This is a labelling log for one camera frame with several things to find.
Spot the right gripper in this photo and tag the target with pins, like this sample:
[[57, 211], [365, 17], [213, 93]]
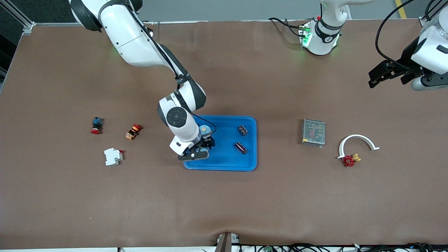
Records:
[[207, 142]]

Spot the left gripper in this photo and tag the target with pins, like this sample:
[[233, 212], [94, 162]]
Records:
[[406, 57]]

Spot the long dark electrolytic capacitor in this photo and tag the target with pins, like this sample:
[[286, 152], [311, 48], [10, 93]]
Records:
[[240, 147]]

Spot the small black relay module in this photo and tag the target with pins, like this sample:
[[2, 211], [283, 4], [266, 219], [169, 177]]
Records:
[[243, 130]]

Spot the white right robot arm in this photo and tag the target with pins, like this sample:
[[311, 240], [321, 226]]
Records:
[[176, 117]]

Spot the blue plastic tray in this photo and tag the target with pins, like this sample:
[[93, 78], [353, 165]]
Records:
[[227, 159]]

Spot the white circuit breaker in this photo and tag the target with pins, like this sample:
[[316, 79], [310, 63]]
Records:
[[112, 156]]

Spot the metal mesh power supply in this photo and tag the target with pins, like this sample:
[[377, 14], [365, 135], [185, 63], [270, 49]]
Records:
[[314, 132]]

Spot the red mushroom push button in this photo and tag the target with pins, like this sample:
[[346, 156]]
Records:
[[97, 125]]

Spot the aluminium frame corner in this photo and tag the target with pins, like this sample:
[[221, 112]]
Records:
[[425, 22], [28, 27]]

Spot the orange red-capped switch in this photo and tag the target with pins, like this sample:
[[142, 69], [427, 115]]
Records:
[[133, 131]]

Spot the white semicircular bracket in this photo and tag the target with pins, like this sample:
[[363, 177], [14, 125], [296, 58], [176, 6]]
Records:
[[357, 136]]

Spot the brown camera mount post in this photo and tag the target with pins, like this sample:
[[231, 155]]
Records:
[[225, 243]]

